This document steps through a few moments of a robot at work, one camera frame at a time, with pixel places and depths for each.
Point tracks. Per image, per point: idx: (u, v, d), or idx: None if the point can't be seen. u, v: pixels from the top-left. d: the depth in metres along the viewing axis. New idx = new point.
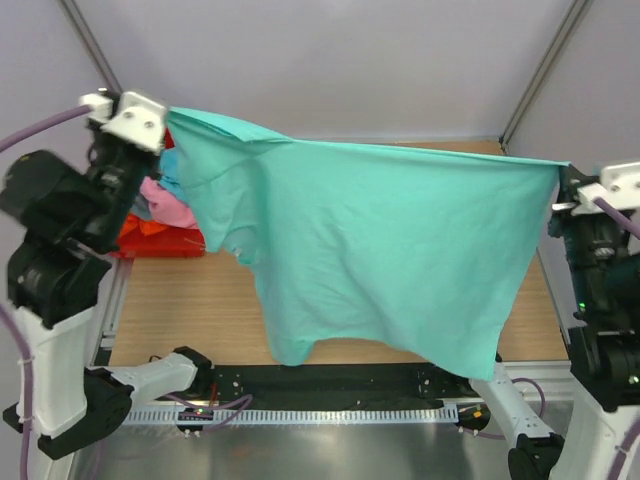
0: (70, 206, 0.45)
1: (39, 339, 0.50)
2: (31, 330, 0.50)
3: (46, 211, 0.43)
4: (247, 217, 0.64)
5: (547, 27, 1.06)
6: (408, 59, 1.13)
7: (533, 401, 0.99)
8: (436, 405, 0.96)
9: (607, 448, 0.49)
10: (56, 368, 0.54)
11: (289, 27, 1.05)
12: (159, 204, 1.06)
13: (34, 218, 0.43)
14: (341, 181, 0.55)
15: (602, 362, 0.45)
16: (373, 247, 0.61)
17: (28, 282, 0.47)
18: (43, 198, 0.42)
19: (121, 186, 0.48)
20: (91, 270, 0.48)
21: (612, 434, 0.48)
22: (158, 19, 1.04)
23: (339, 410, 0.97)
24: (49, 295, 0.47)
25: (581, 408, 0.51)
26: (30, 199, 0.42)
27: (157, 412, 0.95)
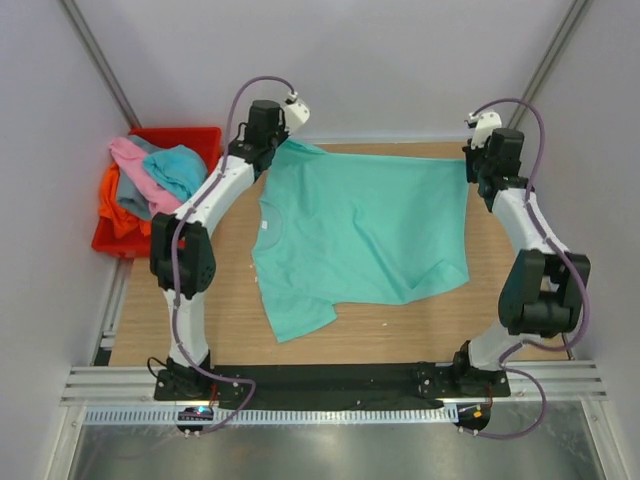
0: (276, 124, 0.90)
1: (238, 165, 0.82)
2: (233, 162, 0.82)
3: (272, 119, 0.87)
4: (290, 197, 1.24)
5: (547, 28, 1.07)
6: (407, 58, 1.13)
7: (534, 401, 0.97)
8: (436, 406, 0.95)
9: (519, 207, 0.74)
10: (230, 190, 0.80)
11: (290, 26, 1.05)
12: (159, 204, 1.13)
13: (271, 122, 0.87)
14: (354, 172, 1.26)
15: (489, 183, 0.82)
16: (366, 210, 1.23)
17: (244, 148, 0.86)
18: (274, 107, 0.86)
19: (282, 136, 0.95)
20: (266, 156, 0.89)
21: (515, 201, 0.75)
22: (159, 21, 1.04)
23: (339, 410, 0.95)
24: (256, 158, 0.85)
25: (508, 224, 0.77)
26: (275, 107, 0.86)
27: (157, 412, 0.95)
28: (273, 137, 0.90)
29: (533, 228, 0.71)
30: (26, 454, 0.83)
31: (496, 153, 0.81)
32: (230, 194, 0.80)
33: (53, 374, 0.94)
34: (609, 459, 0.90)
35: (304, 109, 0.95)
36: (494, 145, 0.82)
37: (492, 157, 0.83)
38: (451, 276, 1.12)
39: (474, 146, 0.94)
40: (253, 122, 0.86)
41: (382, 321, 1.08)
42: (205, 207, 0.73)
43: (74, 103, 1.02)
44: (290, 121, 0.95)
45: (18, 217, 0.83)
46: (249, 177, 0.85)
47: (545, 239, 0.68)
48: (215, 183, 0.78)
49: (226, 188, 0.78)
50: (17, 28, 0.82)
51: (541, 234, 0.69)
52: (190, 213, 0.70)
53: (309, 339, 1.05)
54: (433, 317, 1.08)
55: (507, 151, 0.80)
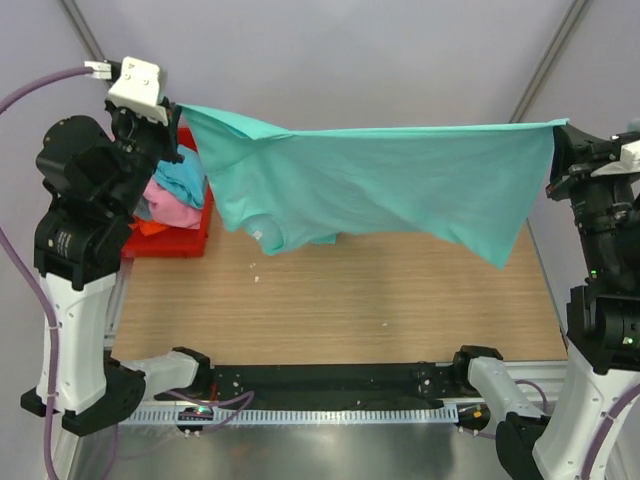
0: (97, 167, 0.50)
1: (68, 303, 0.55)
2: (58, 294, 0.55)
3: (85, 165, 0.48)
4: (262, 205, 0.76)
5: (548, 27, 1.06)
6: (406, 58, 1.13)
7: (534, 401, 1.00)
8: (436, 405, 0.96)
9: (594, 414, 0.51)
10: (83, 332, 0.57)
11: (289, 26, 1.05)
12: (159, 204, 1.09)
13: (77, 173, 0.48)
14: (354, 160, 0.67)
15: (601, 318, 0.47)
16: (383, 190, 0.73)
17: (58, 245, 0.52)
18: (81, 152, 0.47)
19: (137, 162, 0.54)
20: (115, 230, 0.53)
21: (599, 395, 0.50)
22: (158, 21, 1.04)
23: (338, 410, 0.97)
24: (81, 253, 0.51)
25: (571, 385, 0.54)
26: (72, 154, 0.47)
27: (157, 412, 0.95)
28: (114, 187, 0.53)
29: (579, 453, 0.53)
30: (25, 454, 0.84)
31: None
32: (88, 335, 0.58)
33: None
34: None
35: (145, 79, 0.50)
36: None
37: (622, 278, 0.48)
38: (488, 245, 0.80)
39: (592, 177, 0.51)
40: (61, 186, 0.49)
41: (382, 321, 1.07)
42: (65, 384, 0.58)
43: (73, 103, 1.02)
44: (151, 114, 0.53)
45: (19, 218, 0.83)
46: (96, 288, 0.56)
47: (579, 478, 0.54)
48: (55, 343, 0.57)
49: (72, 350, 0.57)
50: (17, 29, 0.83)
51: (583, 468, 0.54)
52: (53, 402, 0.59)
53: (308, 338, 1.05)
54: (433, 317, 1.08)
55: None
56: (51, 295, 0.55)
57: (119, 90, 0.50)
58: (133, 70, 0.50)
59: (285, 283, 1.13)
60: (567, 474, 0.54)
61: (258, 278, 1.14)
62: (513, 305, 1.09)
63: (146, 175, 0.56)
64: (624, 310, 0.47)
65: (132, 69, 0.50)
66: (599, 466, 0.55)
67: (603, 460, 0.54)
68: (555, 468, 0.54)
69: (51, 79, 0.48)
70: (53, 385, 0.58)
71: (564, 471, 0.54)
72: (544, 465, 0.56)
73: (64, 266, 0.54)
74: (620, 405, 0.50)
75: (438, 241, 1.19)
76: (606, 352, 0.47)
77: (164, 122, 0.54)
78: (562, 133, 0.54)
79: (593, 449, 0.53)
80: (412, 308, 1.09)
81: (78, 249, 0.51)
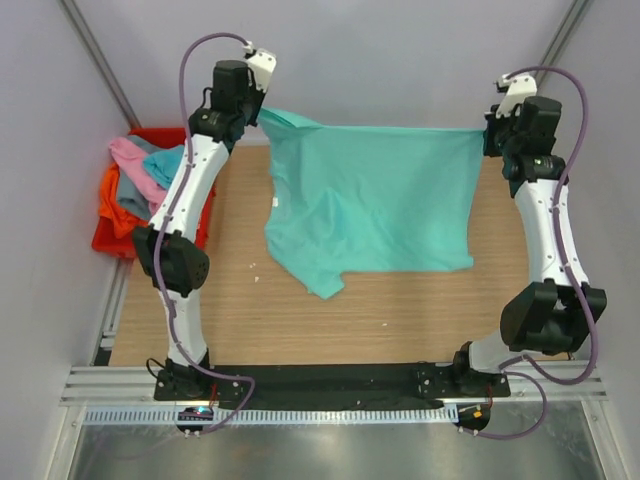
0: (243, 82, 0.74)
1: (206, 148, 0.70)
2: (200, 144, 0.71)
3: (238, 78, 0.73)
4: (290, 169, 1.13)
5: (547, 28, 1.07)
6: (406, 60, 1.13)
7: (535, 401, 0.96)
8: (436, 405, 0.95)
9: (544, 212, 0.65)
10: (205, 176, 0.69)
11: (290, 26, 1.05)
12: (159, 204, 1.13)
13: (235, 78, 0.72)
14: (358, 156, 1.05)
15: (517, 163, 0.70)
16: (373, 192, 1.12)
17: (210, 119, 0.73)
18: (243, 69, 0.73)
19: (257, 96, 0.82)
20: (239, 121, 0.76)
21: (541, 197, 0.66)
22: (159, 21, 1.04)
23: (339, 410, 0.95)
24: (224, 125, 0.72)
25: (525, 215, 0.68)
26: (243, 69, 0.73)
27: (157, 412, 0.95)
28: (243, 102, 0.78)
29: (553, 246, 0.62)
30: (25, 454, 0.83)
31: (525, 126, 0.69)
32: (207, 183, 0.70)
33: (52, 376, 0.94)
34: (610, 459, 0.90)
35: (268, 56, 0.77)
36: (525, 119, 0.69)
37: (521, 137, 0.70)
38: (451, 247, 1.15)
39: (499, 115, 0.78)
40: (218, 86, 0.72)
41: (382, 321, 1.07)
42: (181, 211, 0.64)
43: (75, 102, 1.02)
44: (261, 79, 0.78)
45: (20, 217, 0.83)
46: (223, 151, 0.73)
47: (563, 267, 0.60)
48: (185, 176, 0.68)
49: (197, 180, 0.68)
50: (19, 28, 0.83)
51: (561, 257, 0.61)
52: (167, 223, 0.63)
53: (308, 338, 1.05)
54: (432, 318, 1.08)
55: (542, 125, 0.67)
56: (193, 146, 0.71)
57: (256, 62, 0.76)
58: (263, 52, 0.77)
59: (285, 284, 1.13)
60: (551, 267, 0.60)
61: (258, 278, 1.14)
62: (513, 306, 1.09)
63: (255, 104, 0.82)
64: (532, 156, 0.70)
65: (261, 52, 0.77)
66: (574, 259, 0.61)
67: (575, 254, 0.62)
68: (541, 266, 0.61)
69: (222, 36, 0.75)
70: (171, 208, 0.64)
71: (549, 264, 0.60)
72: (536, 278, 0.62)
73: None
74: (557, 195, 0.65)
75: None
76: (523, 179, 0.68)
77: (265, 87, 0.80)
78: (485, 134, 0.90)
79: (560, 237, 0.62)
80: (411, 307, 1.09)
81: (225, 122, 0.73)
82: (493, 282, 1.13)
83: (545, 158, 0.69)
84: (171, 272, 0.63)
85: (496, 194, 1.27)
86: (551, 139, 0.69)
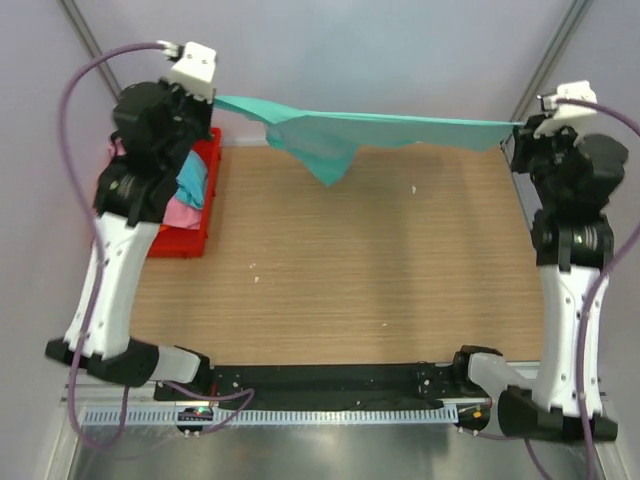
0: (157, 122, 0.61)
1: (121, 237, 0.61)
2: (110, 229, 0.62)
3: (150, 122, 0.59)
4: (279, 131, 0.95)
5: (547, 28, 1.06)
6: (405, 60, 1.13)
7: None
8: (436, 405, 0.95)
9: (569, 315, 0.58)
10: (123, 271, 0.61)
11: (290, 27, 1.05)
12: None
13: (144, 124, 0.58)
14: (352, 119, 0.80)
15: (553, 231, 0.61)
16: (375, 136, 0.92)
17: (121, 188, 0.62)
18: (152, 106, 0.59)
19: (189, 125, 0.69)
20: (165, 179, 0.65)
21: (570, 296, 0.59)
22: (159, 21, 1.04)
23: (338, 410, 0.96)
24: (139, 198, 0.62)
25: (547, 306, 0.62)
26: (148, 107, 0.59)
27: (157, 412, 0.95)
28: (171, 145, 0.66)
29: (570, 363, 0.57)
30: (26, 455, 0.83)
31: (573, 187, 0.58)
32: (126, 280, 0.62)
33: (52, 376, 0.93)
34: (610, 459, 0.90)
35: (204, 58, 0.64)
36: (577, 172, 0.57)
37: (564, 193, 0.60)
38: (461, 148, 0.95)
39: (538, 134, 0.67)
40: (126, 138, 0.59)
41: (382, 321, 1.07)
42: (98, 326, 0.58)
43: (74, 104, 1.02)
44: (202, 89, 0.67)
45: (19, 218, 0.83)
46: (145, 230, 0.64)
47: (577, 395, 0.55)
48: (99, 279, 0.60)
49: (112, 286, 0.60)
50: (18, 29, 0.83)
51: (577, 382, 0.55)
52: (83, 344, 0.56)
53: (308, 339, 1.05)
54: (432, 318, 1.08)
55: (589, 189, 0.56)
56: (103, 236, 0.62)
57: (180, 68, 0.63)
58: (193, 53, 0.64)
59: (285, 284, 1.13)
60: (561, 392, 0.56)
61: (258, 279, 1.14)
62: (513, 306, 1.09)
63: (189, 138, 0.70)
64: (571, 225, 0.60)
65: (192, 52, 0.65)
66: (590, 383, 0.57)
67: (592, 374, 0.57)
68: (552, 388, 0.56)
69: (135, 48, 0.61)
70: (86, 324, 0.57)
71: (559, 388, 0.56)
72: (542, 396, 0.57)
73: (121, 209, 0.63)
74: (590, 297, 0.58)
75: (437, 241, 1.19)
76: (556, 258, 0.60)
77: (209, 97, 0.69)
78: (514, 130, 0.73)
79: (579, 357, 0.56)
80: (411, 307, 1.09)
81: (140, 193, 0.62)
82: (493, 282, 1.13)
83: (588, 231, 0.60)
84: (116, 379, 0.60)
85: (497, 193, 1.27)
86: (602, 204, 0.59)
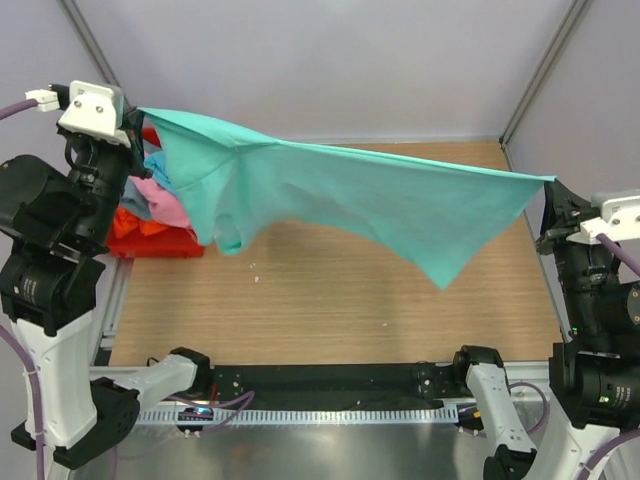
0: (50, 214, 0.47)
1: (44, 348, 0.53)
2: (33, 340, 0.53)
3: (35, 215, 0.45)
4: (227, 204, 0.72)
5: (547, 27, 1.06)
6: (405, 59, 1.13)
7: (533, 401, 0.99)
8: (436, 405, 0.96)
9: (572, 462, 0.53)
10: (65, 373, 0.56)
11: (289, 26, 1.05)
12: (159, 204, 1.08)
13: (25, 223, 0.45)
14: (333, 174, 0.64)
15: (578, 377, 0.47)
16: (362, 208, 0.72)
17: (25, 292, 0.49)
18: (32, 203, 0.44)
19: (100, 184, 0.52)
20: (89, 266, 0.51)
21: (577, 447, 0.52)
22: (157, 21, 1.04)
23: (338, 410, 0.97)
24: (50, 299, 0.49)
25: (553, 424, 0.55)
26: (20, 204, 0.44)
27: (158, 412, 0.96)
28: (77, 226, 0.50)
29: None
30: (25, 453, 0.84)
31: (626, 330, 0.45)
32: (69, 372, 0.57)
33: None
34: (610, 460, 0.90)
35: (97, 104, 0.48)
36: (621, 325, 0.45)
37: (600, 342, 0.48)
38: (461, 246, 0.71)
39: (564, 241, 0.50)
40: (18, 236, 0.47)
41: (382, 321, 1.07)
42: (52, 422, 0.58)
43: None
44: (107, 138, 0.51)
45: None
46: (71, 330, 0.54)
47: None
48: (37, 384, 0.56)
49: (52, 391, 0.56)
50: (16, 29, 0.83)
51: None
52: (42, 438, 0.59)
53: (308, 338, 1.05)
54: (432, 317, 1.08)
55: (631, 344, 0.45)
56: (26, 341, 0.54)
57: (75, 119, 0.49)
58: (84, 96, 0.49)
59: (285, 284, 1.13)
60: None
61: (258, 279, 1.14)
62: (513, 305, 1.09)
63: (111, 204, 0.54)
64: (603, 370, 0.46)
65: (83, 95, 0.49)
66: None
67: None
68: None
69: (10, 111, 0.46)
70: (41, 423, 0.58)
71: None
72: None
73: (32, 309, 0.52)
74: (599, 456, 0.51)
75: None
76: (574, 411, 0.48)
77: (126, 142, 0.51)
78: (551, 191, 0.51)
79: None
80: (411, 307, 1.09)
81: (46, 295, 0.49)
82: (493, 282, 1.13)
83: (620, 384, 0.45)
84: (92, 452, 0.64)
85: None
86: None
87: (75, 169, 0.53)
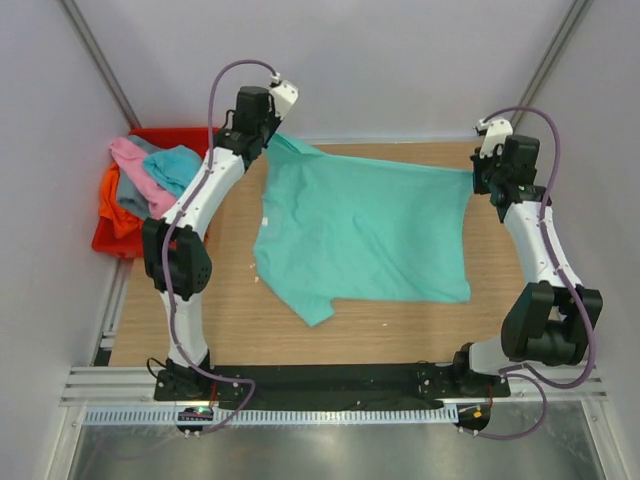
0: (263, 108, 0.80)
1: (225, 159, 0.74)
2: (220, 156, 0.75)
3: (259, 104, 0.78)
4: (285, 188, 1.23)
5: (547, 28, 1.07)
6: (406, 60, 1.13)
7: (533, 401, 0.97)
8: (436, 405, 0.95)
9: (532, 227, 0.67)
10: (222, 184, 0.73)
11: (291, 26, 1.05)
12: (159, 204, 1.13)
13: (249, 101, 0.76)
14: (354, 177, 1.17)
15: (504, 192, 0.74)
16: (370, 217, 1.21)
17: (232, 137, 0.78)
18: (262, 95, 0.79)
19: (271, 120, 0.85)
20: (256, 145, 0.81)
21: (529, 215, 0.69)
22: (160, 21, 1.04)
23: (339, 410, 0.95)
24: (244, 146, 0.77)
25: (518, 238, 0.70)
26: (262, 94, 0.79)
27: (157, 412, 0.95)
28: (263, 125, 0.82)
29: (544, 254, 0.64)
30: (25, 455, 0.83)
31: (509, 160, 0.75)
32: (221, 189, 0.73)
33: (52, 376, 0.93)
34: (610, 459, 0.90)
35: (292, 88, 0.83)
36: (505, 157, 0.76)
37: (506, 170, 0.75)
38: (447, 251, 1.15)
39: (484, 154, 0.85)
40: (239, 111, 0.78)
41: (382, 321, 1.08)
42: (195, 209, 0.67)
43: (76, 104, 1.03)
44: (279, 108, 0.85)
45: (20, 216, 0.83)
46: (237, 171, 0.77)
47: (557, 270, 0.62)
48: (203, 180, 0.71)
49: (214, 184, 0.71)
50: (20, 29, 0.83)
51: (553, 262, 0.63)
52: (179, 217, 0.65)
53: (308, 339, 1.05)
54: (431, 318, 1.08)
55: (522, 157, 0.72)
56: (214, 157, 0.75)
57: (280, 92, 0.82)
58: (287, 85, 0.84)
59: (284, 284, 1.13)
60: (548, 271, 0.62)
61: (258, 279, 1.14)
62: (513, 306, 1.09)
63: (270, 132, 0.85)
64: (515, 182, 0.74)
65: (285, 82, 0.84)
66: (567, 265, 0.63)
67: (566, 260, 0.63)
68: (536, 272, 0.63)
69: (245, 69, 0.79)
70: (187, 204, 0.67)
71: (542, 268, 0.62)
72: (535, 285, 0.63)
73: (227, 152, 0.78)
74: (543, 211, 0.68)
75: None
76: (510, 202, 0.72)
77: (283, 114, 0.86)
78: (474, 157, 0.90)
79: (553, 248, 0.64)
80: (411, 308, 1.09)
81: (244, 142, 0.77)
82: (493, 282, 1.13)
83: (530, 187, 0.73)
84: (173, 269, 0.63)
85: None
86: (533, 171, 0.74)
87: None
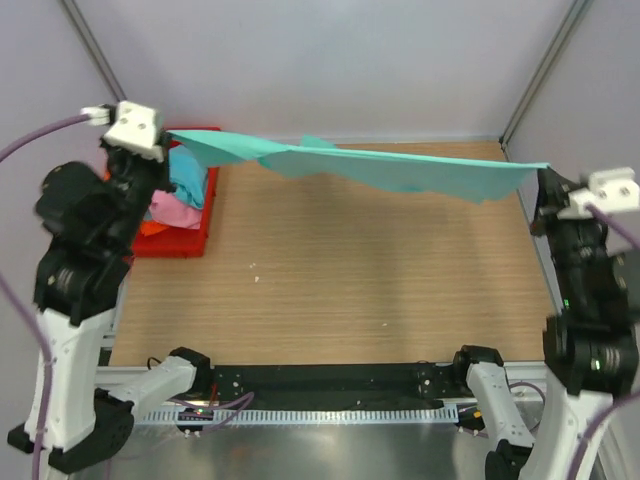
0: (99, 212, 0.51)
1: (65, 336, 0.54)
2: (55, 327, 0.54)
3: (82, 211, 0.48)
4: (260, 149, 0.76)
5: (547, 27, 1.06)
6: (405, 59, 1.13)
7: (534, 402, 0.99)
8: (436, 405, 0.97)
9: (571, 435, 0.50)
10: (78, 369, 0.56)
11: (288, 26, 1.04)
12: (158, 204, 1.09)
13: (71, 219, 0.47)
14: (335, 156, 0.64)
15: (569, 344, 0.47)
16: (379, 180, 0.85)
17: (60, 282, 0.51)
18: (81, 200, 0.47)
19: (133, 191, 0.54)
20: (118, 265, 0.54)
21: (572, 418, 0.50)
22: (157, 22, 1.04)
23: (339, 410, 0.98)
24: (81, 291, 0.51)
25: (549, 408, 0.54)
26: (84, 196, 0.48)
27: (157, 412, 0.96)
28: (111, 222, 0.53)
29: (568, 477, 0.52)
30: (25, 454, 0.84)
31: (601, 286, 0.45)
32: (82, 370, 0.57)
33: None
34: (611, 461, 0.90)
35: (141, 122, 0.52)
36: (600, 280, 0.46)
37: (587, 302, 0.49)
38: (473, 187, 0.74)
39: (546, 213, 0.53)
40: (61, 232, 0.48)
41: (382, 321, 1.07)
42: (55, 421, 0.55)
43: (74, 105, 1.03)
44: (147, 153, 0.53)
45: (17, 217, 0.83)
46: (93, 323, 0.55)
47: None
48: (49, 380, 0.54)
49: (68, 383, 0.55)
50: (16, 31, 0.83)
51: None
52: (41, 439, 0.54)
53: (308, 338, 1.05)
54: (431, 318, 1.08)
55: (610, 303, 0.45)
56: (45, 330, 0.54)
57: (116, 133, 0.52)
58: (129, 114, 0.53)
59: (285, 284, 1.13)
60: None
61: (258, 279, 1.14)
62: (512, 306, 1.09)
63: (142, 209, 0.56)
64: (596, 336, 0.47)
65: (129, 112, 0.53)
66: None
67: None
68: None
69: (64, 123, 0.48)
70: (44, 420, 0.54)
71: None
72: None
73: (60, 300, 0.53)
74: (597, 421, 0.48)
75: (437, 242, 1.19)
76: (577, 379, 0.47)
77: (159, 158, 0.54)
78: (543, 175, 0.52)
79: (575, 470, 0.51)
80: (411, 308, 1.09)
81: (79, 288, 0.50)
82: (493, 282, 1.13)
83: (609, 348, 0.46)
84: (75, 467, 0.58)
85: None
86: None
87: (112, 178, 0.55)
